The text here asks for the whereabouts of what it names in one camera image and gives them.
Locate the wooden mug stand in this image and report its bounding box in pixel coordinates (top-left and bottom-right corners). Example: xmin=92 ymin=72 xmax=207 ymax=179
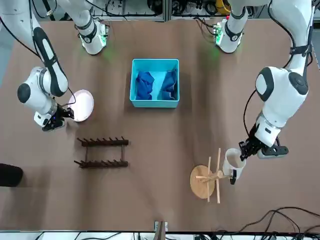
xmin=189 ymin=147 xmax=231 ymax=204

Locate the black cylindrical vase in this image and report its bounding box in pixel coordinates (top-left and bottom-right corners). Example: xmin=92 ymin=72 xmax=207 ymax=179
xmin=0 ymin=163 xmax=24 ymax=187

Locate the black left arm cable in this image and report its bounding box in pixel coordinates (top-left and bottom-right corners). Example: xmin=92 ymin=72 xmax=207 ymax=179
xmin=242 ymin=0 xmax=315 ymax=148

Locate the white round plate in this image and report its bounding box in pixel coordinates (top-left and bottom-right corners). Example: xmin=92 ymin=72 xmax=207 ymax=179
xmin=67 ymin=89 xmax=95 ymax=123

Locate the blue square rag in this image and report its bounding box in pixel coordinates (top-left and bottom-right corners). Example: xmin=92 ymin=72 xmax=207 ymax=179
xmin=135 ymin=71 xmax=156 ymax=100
xmin=161 ymin=69 xmax=178 ymax=100

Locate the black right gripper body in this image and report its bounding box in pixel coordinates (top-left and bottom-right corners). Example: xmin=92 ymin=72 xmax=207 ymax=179
xmin=51 ymin=104 xmax=68 ymax=123

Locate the dark wooden dish rack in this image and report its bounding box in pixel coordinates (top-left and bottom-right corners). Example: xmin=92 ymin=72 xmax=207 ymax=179
xmin=74 ymin=136 xmax=130 ymax=170

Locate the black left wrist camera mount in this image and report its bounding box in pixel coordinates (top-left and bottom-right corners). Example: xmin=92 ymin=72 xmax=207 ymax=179
xmin=257 ymin=145 xmax=289 ymax=160

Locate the cyan plastic box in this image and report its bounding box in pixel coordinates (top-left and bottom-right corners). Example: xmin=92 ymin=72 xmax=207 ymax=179
xmin=129 ymin=58 xmax=181 ymax=109

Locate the white mug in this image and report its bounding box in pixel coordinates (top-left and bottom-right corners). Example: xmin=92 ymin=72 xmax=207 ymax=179
xmin=222 ymin=148 xmax=247 ymax=186

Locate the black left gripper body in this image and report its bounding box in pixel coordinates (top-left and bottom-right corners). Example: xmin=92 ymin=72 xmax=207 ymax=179
xmin=246 ymin=123 xmax=264 ymax=148

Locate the aluminium upright post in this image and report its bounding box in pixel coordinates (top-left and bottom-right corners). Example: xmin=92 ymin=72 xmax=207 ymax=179
xmin=154 ymin=220 xmax=169 ymax=240

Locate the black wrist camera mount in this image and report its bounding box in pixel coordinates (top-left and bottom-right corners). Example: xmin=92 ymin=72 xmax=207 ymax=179
xmin=257 ymin=145 xmax=289 ymax=160
xmin=41 ymin=119 xmax=66 ymax=133

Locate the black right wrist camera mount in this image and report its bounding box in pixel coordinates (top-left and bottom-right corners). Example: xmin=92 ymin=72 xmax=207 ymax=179
xmin=41 ymin=119 xmax=66 ymax=133

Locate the yellow black device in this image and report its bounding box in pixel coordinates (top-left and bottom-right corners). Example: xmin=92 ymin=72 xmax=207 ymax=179
xmin=216 ymin=0 xmax=231 ymax=13

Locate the aluminium frame rail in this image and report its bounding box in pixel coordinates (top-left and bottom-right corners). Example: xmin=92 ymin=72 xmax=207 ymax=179
xmin=98 ymin=12 xmax=232 ymax=22

